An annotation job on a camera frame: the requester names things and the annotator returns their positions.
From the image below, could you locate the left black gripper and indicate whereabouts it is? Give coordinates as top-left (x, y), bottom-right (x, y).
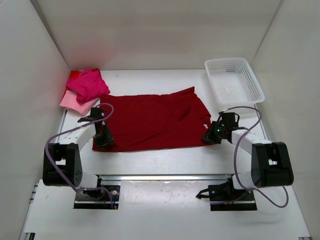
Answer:
top-left (92, 123), bottom-right (115, 150)

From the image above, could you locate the dark red t shirt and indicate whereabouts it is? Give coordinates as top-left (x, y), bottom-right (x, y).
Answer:
top-left (92, 86), bottom-right (211, 152)

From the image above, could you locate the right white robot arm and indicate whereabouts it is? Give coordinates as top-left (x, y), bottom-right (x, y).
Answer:
top-left (201, 112), bottom-right (294, 200)

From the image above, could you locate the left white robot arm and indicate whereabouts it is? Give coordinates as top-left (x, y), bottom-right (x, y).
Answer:
top-left (42, 103), bottom-right (115, 199)

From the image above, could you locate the light pink folded t shirt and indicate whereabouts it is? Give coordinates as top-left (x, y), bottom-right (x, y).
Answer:
top-left (59, 90), bottom-right (99, 116)

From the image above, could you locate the white plastic mesh basket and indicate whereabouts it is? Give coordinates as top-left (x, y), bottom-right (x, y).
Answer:
top-left (204, 57), bottom-right (265, 107)

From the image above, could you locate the magenta folded t shirt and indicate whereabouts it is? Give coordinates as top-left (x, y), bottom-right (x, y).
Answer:
top-left (66, 70), bottom-right (111, 104)

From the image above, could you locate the bright red folded t shirt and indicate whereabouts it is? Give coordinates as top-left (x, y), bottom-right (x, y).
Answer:
top-left (68, 68), bottom-right (99, 81)

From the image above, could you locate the aluminium rail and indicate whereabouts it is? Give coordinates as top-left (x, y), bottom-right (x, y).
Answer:
top-left (100, 174), bottom-right (232, 181)

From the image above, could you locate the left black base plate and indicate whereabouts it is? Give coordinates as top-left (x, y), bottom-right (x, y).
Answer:
top-left (73, 180), bottom-right (121, 210)

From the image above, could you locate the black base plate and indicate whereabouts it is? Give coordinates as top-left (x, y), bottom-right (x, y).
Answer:
top-left (73, 180), bottom-right (121, 210)
top-left (195, 181), bottom-right (258, 212)

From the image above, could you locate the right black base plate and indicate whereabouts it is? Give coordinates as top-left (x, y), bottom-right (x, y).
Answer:
top-left (195, 181), bottom-right (258, 212)

